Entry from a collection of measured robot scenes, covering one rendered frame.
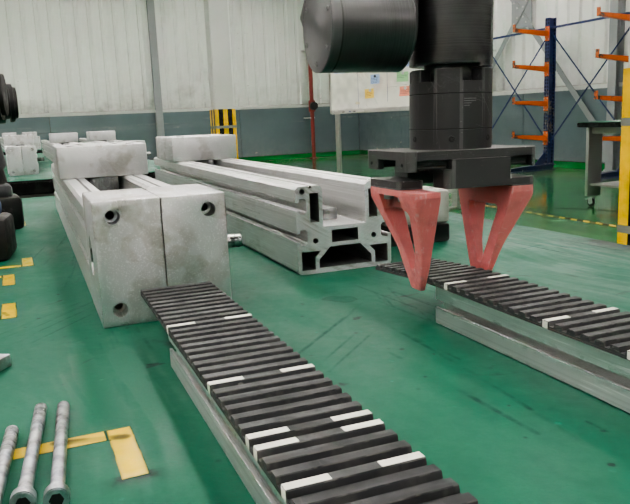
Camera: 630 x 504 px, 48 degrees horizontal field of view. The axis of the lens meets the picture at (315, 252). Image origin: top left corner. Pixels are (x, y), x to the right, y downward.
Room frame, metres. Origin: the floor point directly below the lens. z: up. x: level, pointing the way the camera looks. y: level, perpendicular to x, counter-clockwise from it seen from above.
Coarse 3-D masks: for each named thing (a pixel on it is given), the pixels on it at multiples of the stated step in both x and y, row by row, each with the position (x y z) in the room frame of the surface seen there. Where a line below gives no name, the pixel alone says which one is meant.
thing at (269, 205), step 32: (160, 160) 1.34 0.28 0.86; (224, 160) 1.20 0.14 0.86; (224, 192) 0.91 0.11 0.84; (256, 192) 0.78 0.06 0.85; (288, 192) 0.68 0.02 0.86; (320, 192) 0.68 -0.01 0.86; (352, 192) 0.72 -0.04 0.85; (256, 224) 0.80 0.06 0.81; (288, 224) 0.69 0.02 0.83; (320, 224) 0.68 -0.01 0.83; (352, 224) 0.69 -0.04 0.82; (288, 256) 0.69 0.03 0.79; (320, 256) 0.68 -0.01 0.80; (352, 256) 0.73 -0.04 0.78; (384, 256) 0.71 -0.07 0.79
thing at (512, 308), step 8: (544, 296) 0.42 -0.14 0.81; (552, 296) 0.42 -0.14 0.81; (560, 296) 0.42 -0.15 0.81; (568, 296) 0.43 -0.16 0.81; (576, 296) 0.42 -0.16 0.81; (504, 304) 0.41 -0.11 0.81; (512, 304) 0.41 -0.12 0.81; (520, 304) 0.41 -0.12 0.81; (528, 304) 0.41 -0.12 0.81; (536, 304) 0.41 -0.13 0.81; (544, 304) 0.41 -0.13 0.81; (552, 304) 0.41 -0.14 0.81; (504, 312) 0.41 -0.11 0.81; (512, 312) 0.40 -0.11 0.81
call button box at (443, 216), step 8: (440, 192) 0.82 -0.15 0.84; (448, 192) 0.82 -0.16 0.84; (448, 200) 0.82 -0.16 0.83; (440, 208) 0.82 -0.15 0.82; (448, 208) 0.82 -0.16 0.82; (408, 216) 0.80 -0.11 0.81; (440, 216) 0.82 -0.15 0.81; (448, 216) 0.82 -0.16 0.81; (384, 224) 0.80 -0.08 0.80; (408, 224) 0.80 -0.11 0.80; (440, 224) 0.82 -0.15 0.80; (448, 224) 0.82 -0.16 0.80; (440, 232) 0.82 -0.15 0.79; (448, 232) 0.82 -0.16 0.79; (392, 240) 0.79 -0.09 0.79; (440, 240) 0.82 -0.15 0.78
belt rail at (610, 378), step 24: (456, 312) 0.48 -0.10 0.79; (480, 312) 0.44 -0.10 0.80; (480, 336) 0.44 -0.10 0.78; (504, 336) 0.42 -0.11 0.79; (528, 336) 0.40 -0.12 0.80; (552, 336) 0.38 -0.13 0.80; (528, 360) 0.40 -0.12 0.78; (552, 360) 0.38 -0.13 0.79; (576, 360) 0.37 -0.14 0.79; (600, 360) 0.34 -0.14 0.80; (624, 360) 0.33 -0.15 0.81; (576, 384) 0.36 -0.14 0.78; (600, 384) 0.34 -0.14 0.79; (624, 384) 0.34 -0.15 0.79; (624, 408) 0.33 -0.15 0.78
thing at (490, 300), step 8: (528, 288) 0.45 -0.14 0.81; (536, 288) 0.44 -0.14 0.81; (544, 288) 0.44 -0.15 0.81; (480, 296) 0.43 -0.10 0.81; (488, 296) 0.43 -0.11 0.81; (496, 296) 0.43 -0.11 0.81; (504, 296) 0.43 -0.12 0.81; (512, 296) 0.43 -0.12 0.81; (520, 296) 0.43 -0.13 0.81; (528, 296) 0.43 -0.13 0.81; (536, 296) 0.43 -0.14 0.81; (488, 304) 0.42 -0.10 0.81; (496, 304) 0.42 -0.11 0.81
